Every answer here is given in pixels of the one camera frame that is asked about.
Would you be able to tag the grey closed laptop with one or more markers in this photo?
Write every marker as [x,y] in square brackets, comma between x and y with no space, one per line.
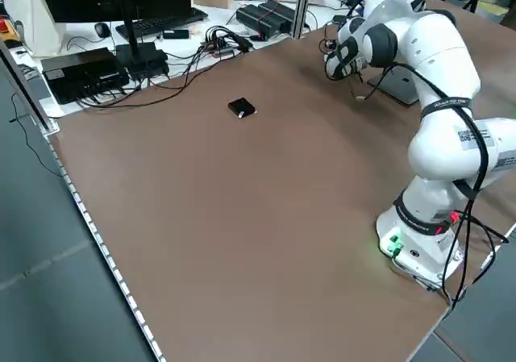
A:
[397,86]

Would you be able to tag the black computer mouse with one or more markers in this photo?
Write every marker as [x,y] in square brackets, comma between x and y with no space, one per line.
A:
[102,30]

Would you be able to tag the aluminium frame rail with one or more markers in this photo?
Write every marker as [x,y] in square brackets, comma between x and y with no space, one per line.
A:
[80,205]

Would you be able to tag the black usb hub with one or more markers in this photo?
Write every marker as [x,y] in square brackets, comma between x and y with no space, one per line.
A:
[219,47]

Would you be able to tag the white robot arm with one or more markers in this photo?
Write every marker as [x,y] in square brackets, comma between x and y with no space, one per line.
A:
[435,47]

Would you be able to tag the small black handheld device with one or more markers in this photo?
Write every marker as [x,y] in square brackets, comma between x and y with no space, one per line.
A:
[176,34]

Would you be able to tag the black power supply brick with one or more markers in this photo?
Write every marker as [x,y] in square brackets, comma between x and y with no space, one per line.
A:
[282,13]
[256,19]

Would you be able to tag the black electronics box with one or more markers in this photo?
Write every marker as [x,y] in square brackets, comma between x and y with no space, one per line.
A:
[80,73]

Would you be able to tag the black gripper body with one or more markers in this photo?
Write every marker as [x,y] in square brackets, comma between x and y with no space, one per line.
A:
[359,67]

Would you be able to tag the aluminium upright post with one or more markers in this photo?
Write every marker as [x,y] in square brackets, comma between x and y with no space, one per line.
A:
[302,3]

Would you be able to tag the white plastic sheet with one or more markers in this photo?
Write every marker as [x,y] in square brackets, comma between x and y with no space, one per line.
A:
[28,11]

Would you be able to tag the small black object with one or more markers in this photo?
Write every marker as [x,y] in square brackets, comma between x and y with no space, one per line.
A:
[240,106]

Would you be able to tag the black keyboard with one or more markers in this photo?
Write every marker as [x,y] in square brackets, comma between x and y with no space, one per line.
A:
[169,21]

